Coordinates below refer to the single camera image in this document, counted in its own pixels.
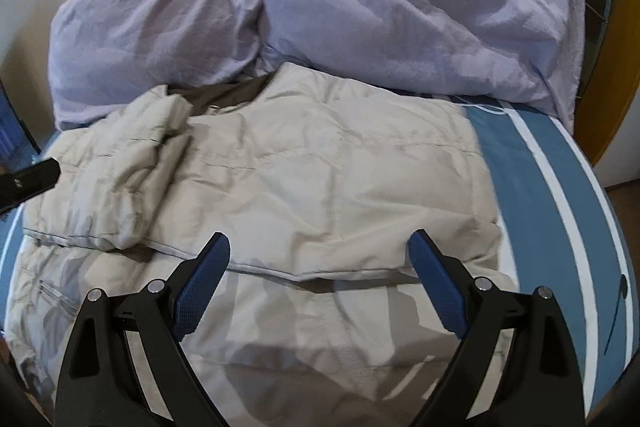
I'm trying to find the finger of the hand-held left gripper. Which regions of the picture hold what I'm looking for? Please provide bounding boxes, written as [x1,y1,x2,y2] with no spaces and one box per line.
[0,158,60,215]

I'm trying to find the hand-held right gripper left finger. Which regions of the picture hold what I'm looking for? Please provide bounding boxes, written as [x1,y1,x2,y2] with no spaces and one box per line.
[54,232,231,427]

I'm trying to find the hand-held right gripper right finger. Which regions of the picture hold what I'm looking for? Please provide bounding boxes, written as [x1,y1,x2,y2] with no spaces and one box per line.
[407,229,586,427]

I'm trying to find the beige puffer jacket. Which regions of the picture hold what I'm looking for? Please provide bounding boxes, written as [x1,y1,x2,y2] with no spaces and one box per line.
[5,63,518,427]

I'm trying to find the blue striped panel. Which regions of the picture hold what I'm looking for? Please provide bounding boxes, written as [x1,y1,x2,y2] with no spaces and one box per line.
[0,89,42,170]

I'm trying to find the blue white striped bed sheet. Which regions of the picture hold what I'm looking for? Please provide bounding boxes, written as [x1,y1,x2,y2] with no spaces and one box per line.
[0,99,632,427]

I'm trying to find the lavender duvet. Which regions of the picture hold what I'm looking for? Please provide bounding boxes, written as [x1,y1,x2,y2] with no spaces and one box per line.
[49,0,587,132]

